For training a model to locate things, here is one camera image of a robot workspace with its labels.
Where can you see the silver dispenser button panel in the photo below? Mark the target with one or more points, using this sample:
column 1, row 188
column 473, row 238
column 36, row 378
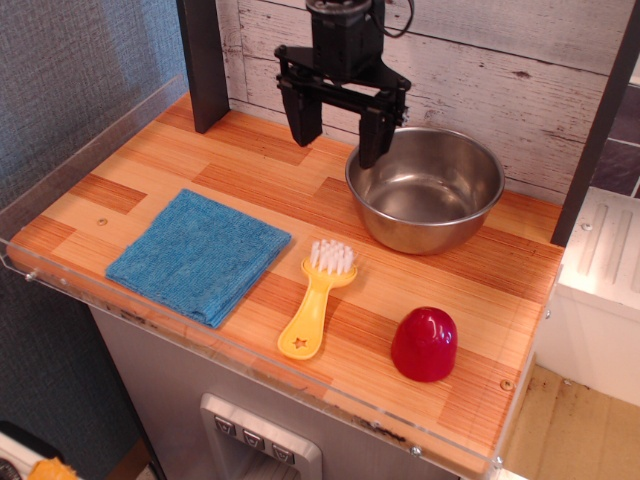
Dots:
column 255, row 440

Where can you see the yellow brush white bristles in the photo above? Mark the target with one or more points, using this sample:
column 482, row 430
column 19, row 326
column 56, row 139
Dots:
column 329, row 265

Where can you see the red plastic cup upside down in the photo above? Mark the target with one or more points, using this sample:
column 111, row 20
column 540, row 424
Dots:
column 425, row 344

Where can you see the blue folded cloth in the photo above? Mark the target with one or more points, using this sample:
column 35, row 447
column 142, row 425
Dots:
column 199, row 258

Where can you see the silver metal bowl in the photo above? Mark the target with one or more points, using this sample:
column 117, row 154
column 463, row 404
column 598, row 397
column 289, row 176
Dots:
column 430, row 193

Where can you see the grey toy fridge cabinet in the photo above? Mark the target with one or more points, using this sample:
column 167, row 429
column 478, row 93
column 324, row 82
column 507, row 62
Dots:
column 167, row 384

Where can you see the dark left vertical post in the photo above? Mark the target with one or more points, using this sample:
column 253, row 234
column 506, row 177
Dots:
column 203, row 53

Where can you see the yellow object bottom left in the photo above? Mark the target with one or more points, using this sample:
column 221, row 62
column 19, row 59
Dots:
column 52, row 469

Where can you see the dark vertical post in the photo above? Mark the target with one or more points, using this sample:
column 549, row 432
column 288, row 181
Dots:
column 610, row 102
column 203, row 53

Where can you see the clear acrylic guard rail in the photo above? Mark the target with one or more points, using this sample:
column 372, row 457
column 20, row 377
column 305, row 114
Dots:
column 70, row 226

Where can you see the white toy sink unit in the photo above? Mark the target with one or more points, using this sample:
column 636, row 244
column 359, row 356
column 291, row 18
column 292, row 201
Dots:
column 589, row 332

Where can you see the dark right vertical post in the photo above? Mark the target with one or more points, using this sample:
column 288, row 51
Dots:
column 610, row 102

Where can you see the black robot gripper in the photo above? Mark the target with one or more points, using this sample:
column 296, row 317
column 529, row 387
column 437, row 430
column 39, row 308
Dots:
column 344, row 67

